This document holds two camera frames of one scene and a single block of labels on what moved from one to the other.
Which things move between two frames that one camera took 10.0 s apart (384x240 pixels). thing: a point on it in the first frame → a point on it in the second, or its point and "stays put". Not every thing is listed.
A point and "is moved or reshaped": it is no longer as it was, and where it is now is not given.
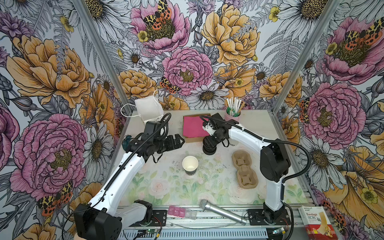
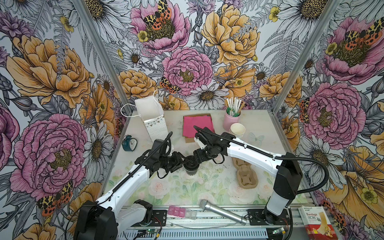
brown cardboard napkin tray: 193,139 stays put
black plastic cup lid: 209,151 is moved or reshaped
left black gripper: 170,145 → 177,162
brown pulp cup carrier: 247,177 stays put
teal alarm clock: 125,142 stays put
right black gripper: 210,141 → 200,157
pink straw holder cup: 233,113 stays put
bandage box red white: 317,225 stays put
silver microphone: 205,204 stays put
